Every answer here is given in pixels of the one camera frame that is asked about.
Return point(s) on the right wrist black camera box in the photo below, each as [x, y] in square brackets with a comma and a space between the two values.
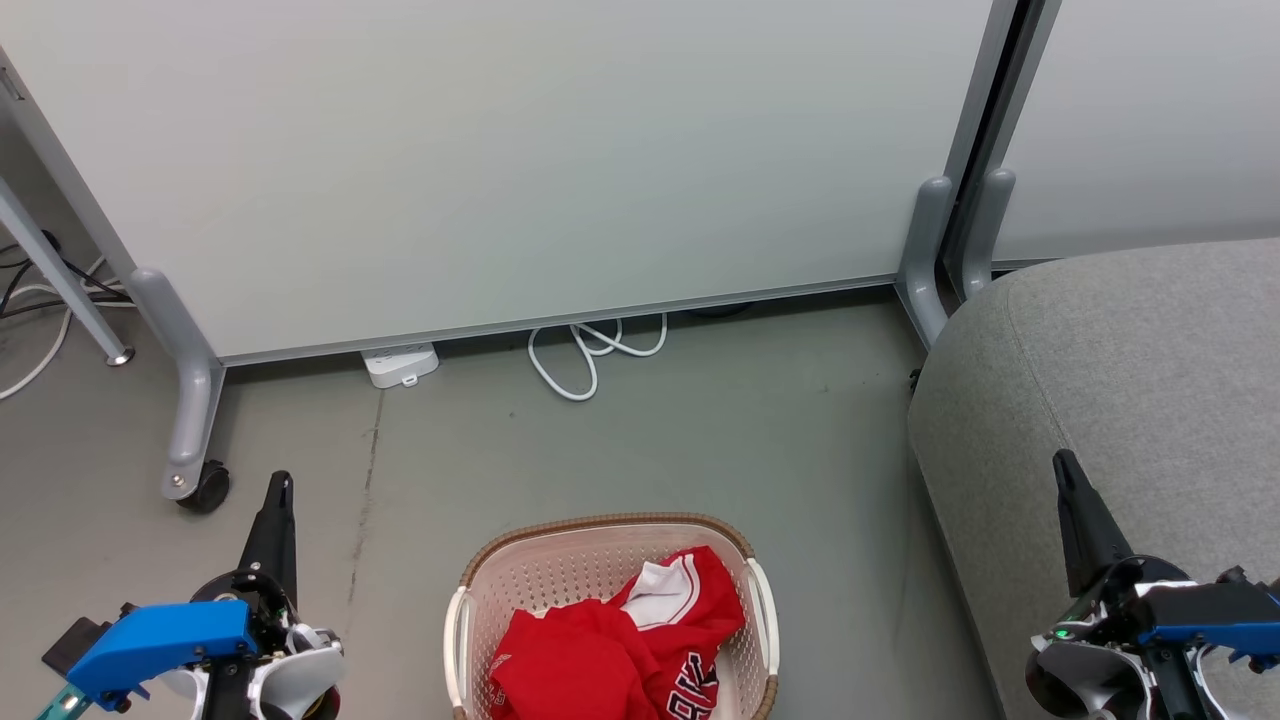
[1215, 603]

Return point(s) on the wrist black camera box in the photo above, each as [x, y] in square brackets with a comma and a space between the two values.
[72, 642]
[1215, 603]

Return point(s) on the beige plastic laundry basket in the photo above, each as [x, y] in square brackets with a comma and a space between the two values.
[560, 575]

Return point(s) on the narrow white partition panel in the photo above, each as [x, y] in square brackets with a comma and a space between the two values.
[1150, 120]

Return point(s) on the white power strip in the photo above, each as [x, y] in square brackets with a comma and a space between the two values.
[400, 363]

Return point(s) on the slanted grey table leg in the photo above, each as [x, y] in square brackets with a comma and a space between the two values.
[60, 270]

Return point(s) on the grey fabric sofa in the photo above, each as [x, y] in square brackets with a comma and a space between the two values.
[1120, 380]

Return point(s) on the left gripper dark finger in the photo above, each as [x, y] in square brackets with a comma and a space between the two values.
[275, 535]

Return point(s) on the large white partition panel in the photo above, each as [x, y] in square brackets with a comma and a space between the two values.
[500, 150]

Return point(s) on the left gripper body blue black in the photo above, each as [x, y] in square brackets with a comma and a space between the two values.
[160, 640]

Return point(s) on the black caster wheel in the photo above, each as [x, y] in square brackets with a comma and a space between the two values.
[210, 488]

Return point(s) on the grey partition leg with caster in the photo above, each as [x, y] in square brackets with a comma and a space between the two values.
[190, 400]

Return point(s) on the red jersey with lettering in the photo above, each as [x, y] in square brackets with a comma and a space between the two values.
[700, 620]

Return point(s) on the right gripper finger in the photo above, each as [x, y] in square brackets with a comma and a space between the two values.
[1085, 525]

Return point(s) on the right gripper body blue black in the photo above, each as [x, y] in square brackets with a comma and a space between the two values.
[1115, 600]

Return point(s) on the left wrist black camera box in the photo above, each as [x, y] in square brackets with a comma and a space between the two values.
[72, 642]

